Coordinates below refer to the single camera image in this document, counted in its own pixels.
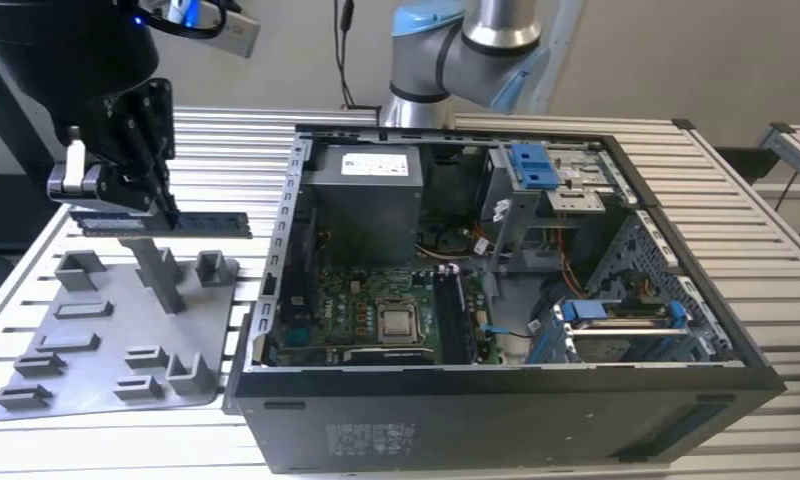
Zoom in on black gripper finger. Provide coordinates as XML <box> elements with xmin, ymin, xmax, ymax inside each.
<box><xmin>96</xmin><ymin>77</ymin><xmax>183</xmax><ymax>235</ymax></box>

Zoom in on black case fan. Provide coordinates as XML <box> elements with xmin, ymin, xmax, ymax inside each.
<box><xmin>284</xmin><ymin>207</ymin><xmax>321</xmax><ymax>326</ymax></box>

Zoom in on grey power supply unit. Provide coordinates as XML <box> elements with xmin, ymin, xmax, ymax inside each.
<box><xmin>303</xmin><ymin>144</ymin><xmax>425</xmax><ymax>266</ymax></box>

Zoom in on grey parts rack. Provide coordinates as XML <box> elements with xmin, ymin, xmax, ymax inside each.
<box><xmin>0</xmin><ymin>234</ymin><xmax>241</xmax><ymax>421</ymax></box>

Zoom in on green motherboard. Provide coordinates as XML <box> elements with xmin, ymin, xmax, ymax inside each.
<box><xmin>265</xmin><ymin>264</ymin><xmax>508</xmax><ymax>366</ymax></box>

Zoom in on silver CPU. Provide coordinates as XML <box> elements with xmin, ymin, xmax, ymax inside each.
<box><xmin>380</xmin><ymin>309</ymin><xmax>419</xmax><ymax>338</ymax></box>

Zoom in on black graphics card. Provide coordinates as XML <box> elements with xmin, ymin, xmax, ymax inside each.
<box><xmin>336</xmin><ymin>345</ymin><xmax>436</xmax><ymax>366</ymax></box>

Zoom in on blue plastic drive latch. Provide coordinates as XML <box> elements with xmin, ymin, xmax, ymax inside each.
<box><xmin>505</xmin><ymin>142</ymin><xmax>559</xmax><ymax>192</ymax></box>

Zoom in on grey metal drive cage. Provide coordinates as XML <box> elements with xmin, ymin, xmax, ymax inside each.
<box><xmin>479</xmin><ymin>139</ymin><xmax>635</xmax><ymax>274</ymax></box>

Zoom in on black PC case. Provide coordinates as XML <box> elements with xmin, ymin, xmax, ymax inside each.
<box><xmin>223</xmin><ymin>122</ymin><xmax>788</xmax><ymax>476</ymax></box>

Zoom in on hard disk in blue carrier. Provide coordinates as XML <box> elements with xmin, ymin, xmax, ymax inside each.
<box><xmin>550</xmin><ymin>297</ymin><xmax>699</xmax><ymax>366</ymax></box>

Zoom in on metal slat side table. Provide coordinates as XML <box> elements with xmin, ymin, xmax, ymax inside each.
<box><xmin>750</xmin><ymin>122</ymin><xmax>800</xmax><ymax>241</ymax></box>

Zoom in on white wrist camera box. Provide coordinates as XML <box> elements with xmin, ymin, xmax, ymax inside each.
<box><xmin>45</xmin><ymin>127</ymin><xmax>105</xmax><ymax>204</ymax></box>

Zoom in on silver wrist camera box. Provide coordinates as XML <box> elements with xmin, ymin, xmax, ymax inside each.
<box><xmin>169</xmin><ymin>0</ymin><xmax>263</xmax><ymax>60</ymax></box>

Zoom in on black furniture frame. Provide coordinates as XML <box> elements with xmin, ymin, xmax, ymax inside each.
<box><xmin>0</xmin><ymin>29</ymin><xmax>74</xmax><ymax>311</ymax></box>

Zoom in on thick black cable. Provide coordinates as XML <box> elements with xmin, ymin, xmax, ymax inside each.
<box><xmin>332</xmin><ymin>0</ymin><xmax>361</xmax><ymax>109</ymax></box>

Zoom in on yellow black wire bundle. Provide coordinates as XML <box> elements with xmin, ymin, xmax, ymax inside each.
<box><xmin>413</xmin><ymin>223</ymin><xmax>481</xmax><ymax>261</ymax></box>

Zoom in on orange red wires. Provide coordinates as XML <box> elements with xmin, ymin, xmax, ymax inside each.
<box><xmin>554</xmin><ymin>224</ymin><xmax>587</xmax><ymax>300</ymax></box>

